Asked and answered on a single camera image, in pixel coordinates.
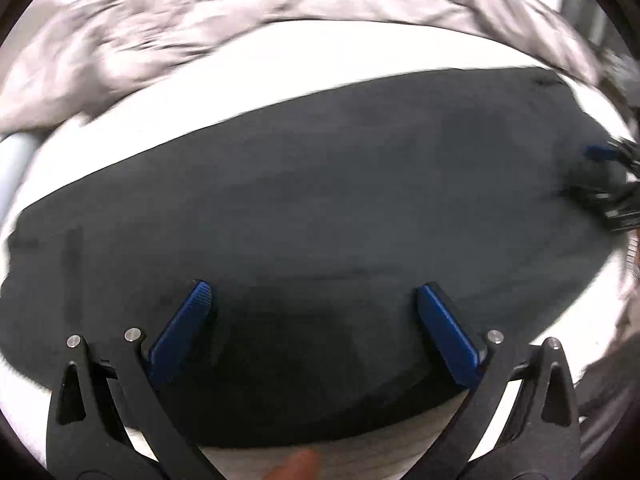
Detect black pants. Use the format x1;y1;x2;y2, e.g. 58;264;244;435
0;66;632;448

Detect person's left hand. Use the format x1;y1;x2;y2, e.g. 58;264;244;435
262;449;321;480

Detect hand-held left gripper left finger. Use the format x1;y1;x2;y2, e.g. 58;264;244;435
46;279;216;480

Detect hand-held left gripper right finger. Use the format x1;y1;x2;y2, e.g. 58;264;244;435
406;282;581;480

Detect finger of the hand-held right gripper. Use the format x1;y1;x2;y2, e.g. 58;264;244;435
559;184;633;211
584;141;640;167

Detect person's right forearm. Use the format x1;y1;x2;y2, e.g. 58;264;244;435
575;310;640;461

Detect light blue pillow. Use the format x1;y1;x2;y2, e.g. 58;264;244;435
0;131;41;221

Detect grey duvet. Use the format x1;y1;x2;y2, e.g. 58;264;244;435
0;0;608;133

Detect bed with honeycomb sheet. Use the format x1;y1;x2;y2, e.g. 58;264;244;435
0;20;640;480

